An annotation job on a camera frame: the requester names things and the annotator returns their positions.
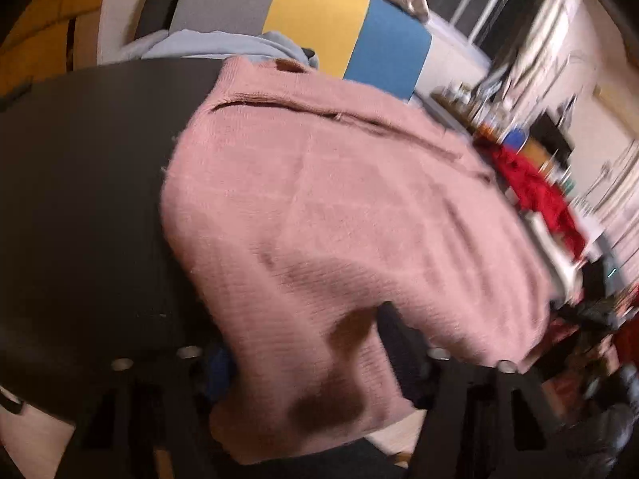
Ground group of jars and boxes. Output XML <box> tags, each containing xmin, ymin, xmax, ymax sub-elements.
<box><xmin>433</xmin><ymin>81</ymin><xmax>501</xmax><ymax>137</ymax></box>

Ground blue folding chair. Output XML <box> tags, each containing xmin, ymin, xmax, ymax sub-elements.
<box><xmin>502</xmin><ymin>127</ymin><xmax>528</xmax><ymax>154</ymax></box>

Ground pink knitted sweater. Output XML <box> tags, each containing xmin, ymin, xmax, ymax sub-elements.
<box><xmin>160</xmin><ymin>56</ymin><xmax>560</xmax><ymax>465</ymax></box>

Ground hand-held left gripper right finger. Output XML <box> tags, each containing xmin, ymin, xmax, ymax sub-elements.
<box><xmin>377</xmin><ymin>304</ymin><xmax>572</xmax><ymax>479</ymax></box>

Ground wooden wardrobe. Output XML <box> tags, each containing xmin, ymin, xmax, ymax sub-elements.
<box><xmin>0</xmin><ymin>0</ymin><xmax>117</xmax><ymax>97</ymax></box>

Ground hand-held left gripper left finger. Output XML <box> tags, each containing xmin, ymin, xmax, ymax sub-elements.
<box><xmin>57</xmin><ymin>345</ymin><xmax>235</xmax><ymax>479</ymax></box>

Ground black television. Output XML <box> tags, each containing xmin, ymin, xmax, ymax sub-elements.
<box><xmin>529</xmin><ymin>111</ymin><xmax>576</xmax><ymax>166</ymax></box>

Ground grey yellow blue armchair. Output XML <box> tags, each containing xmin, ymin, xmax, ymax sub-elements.
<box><xmin>135</xmin><ymin>0</ymin><xmax>433</xmax><ymax>103</ymax></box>

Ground red knitted garment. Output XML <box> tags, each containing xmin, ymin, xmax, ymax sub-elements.
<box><xmin>486</xmin><ymin>144</ymin><xmax>588</xmax><ymax>261</ymax></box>

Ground window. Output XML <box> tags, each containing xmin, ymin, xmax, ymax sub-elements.
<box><xmin>424</xmin><ymin>0</ymin><xmax>546</xmax><ymax>57</ymax></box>

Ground light blue garment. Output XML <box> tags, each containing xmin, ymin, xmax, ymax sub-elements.
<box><xmin>120</xmin><ymin>30</ymin><xmax>320</xmax><ymax>69</ymax></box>

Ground cream white garment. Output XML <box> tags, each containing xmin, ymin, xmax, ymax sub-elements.
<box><xmin>524</xmin><ymin>212</ymin><xmax>583</xmax><ymax>301</ymax></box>

